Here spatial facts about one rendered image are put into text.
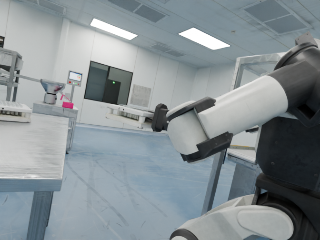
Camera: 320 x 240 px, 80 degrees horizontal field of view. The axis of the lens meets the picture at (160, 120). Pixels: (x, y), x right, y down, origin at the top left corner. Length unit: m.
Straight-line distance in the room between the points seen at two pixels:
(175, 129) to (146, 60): 6.44
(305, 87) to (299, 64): 0.05
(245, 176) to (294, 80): 1.54
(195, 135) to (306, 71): 0.24
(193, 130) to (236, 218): 0.39
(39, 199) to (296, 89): 0.63
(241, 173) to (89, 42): 5.51
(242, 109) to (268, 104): 0.05
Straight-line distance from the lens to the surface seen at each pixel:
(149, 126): 0.85
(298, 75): 0.46
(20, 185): 0.57
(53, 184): 0.57
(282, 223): 0.68
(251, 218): 0.70
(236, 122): 0.40
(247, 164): 1.79
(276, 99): 0.43
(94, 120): 6.35
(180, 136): 0.42
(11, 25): 6.40
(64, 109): 3.38
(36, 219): 0.63
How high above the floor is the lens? 1.08
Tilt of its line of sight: 4 degrees down
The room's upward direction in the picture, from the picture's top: 12 degrees clockwise
